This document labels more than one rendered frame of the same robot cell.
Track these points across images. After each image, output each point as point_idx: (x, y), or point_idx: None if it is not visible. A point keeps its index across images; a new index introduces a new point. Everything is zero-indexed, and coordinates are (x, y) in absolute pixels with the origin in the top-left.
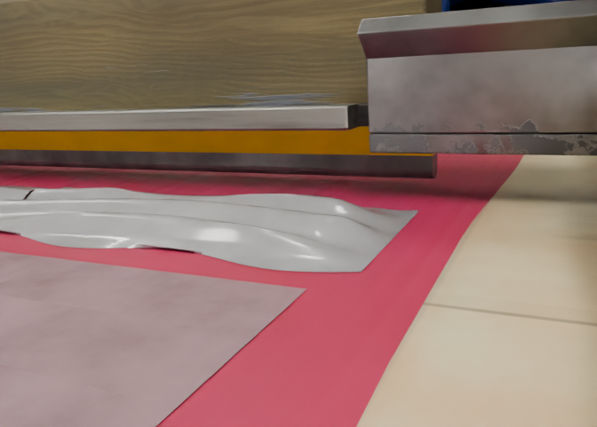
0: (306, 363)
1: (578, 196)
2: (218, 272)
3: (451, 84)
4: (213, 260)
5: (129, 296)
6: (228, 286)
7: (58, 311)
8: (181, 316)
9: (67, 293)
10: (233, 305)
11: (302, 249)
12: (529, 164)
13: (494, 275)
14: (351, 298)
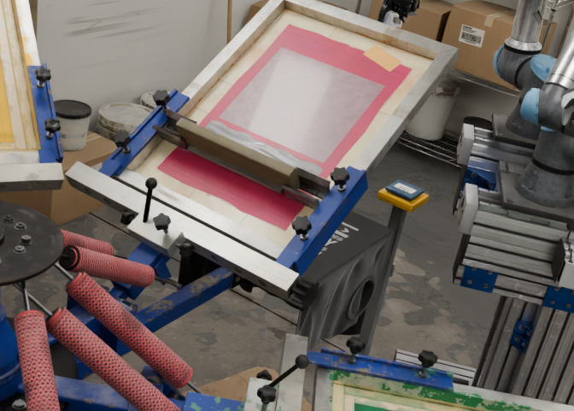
0: (221, 106)
1: None
2: (226, 122)
3: None
4: (226, 126)
5: (236, 118)
6: (225, 119)
7: (243, 116)
8: (231, 114)
9: (243, 120)
10: (225, 114)
11: (216, 123)
12: (163, 158)
13: (199, 117)
14: (214, 114)
